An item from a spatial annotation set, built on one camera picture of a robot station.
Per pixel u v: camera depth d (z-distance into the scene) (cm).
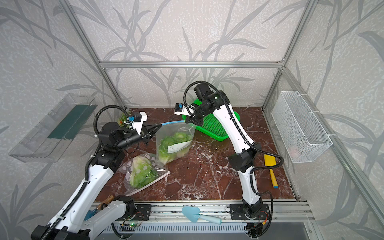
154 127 64
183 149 82
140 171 80
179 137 87
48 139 64
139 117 56
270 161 91
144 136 58
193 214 74
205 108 55
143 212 72
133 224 71
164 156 79
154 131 65
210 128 96
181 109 63
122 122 91
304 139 61
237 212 73
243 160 49
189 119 74
